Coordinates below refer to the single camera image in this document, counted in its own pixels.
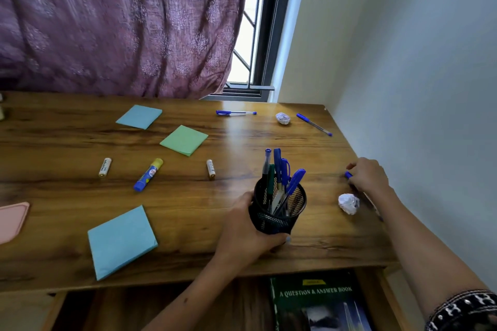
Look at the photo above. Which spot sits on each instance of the person's right hand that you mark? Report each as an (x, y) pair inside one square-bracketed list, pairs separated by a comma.
[(371, 177)]

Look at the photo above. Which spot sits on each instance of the person's left hand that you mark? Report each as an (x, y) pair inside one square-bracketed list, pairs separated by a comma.
[(237, 237)]

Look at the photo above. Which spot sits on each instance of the person's left thumb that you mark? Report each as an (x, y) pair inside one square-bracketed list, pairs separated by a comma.
[(278, 240)]

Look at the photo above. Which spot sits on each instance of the person's right fingers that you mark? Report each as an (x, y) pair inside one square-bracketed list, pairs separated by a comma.
[(356, 176)]

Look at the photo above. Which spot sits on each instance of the black mesh pen holder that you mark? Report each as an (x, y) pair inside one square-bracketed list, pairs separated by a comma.
[(268, 220)]

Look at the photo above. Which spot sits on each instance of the person's left forearm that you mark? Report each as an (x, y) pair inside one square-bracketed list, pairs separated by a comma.
[(194, 296)]

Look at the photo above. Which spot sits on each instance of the person's right forearm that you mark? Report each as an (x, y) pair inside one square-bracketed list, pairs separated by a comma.
[(419, 249)]

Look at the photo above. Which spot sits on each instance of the crumpled white paper ball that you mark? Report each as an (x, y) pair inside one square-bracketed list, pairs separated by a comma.
[(348, 203)]

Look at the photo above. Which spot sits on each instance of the green pen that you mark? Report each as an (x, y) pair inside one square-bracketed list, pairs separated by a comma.
[(270, 187)]

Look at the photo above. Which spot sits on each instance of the dark green book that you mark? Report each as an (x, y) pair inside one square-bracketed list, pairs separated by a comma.
[(310, 299)]

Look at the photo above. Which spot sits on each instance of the blue capped grey pen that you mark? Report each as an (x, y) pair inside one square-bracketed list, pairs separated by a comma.
[(310, 123)]

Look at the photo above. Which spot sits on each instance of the grey pen with blue tip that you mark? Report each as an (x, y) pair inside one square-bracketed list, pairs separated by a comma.
[(266, 164)]

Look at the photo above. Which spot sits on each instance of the small crumpled paper ball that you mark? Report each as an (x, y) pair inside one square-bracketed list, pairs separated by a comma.
[(283, 118)]

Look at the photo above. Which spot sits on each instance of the white tube with gold cap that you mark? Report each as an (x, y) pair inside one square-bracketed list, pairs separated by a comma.
[(105, 167), (210, 168)]

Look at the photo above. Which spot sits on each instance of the blue capped clear pen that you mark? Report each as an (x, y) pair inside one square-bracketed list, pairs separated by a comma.
[(229, 112)]

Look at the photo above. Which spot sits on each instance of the green sticky note pad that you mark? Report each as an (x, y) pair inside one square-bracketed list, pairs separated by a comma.
[(183, 140)]

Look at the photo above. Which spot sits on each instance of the blue yellow glue stick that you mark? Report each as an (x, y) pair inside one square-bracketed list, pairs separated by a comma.
[(148, 175)]

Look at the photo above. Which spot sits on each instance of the large blue paper pad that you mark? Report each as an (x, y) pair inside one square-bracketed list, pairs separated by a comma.
[(120, 241)]

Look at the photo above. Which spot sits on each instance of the black patterned sleeve cuff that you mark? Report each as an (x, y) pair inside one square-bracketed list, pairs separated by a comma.
[(462, 309)]

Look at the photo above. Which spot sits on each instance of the wooden desk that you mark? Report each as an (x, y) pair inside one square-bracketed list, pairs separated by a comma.
[(116, 303)]

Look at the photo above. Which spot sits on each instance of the small blue sticky note pad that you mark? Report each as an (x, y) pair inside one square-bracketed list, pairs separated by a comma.
[(139, 116)]

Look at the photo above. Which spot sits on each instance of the window grille bars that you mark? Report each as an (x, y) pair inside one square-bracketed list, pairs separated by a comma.
[(248, 18)]

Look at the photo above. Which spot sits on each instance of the pink flat case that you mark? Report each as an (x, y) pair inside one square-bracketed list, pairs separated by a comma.
[(11, 222)]

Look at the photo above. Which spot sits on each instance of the purple patterned curtain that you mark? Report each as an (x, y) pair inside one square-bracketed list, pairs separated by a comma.
[(116, 20)]

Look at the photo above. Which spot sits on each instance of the dark window frame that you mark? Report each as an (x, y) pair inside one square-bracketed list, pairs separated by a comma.
[(273, 20)]

